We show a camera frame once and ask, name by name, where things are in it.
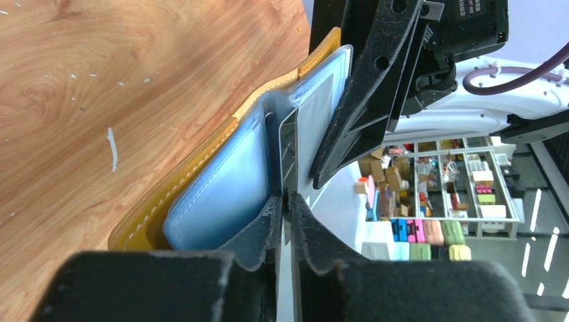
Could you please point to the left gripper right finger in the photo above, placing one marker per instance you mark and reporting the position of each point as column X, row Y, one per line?
column 318, row 260

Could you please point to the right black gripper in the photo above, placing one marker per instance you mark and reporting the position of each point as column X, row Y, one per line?
column 403, row 52

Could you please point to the storage shelf with boxes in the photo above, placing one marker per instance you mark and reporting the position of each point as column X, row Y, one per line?
column 466, row 180

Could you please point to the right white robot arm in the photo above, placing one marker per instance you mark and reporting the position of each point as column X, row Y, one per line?
column 518, row 104

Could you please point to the yellow leather card holder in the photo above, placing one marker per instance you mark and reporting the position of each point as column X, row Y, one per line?
column 218, row 190

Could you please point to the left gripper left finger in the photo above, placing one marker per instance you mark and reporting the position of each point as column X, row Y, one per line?
column 249, row 281

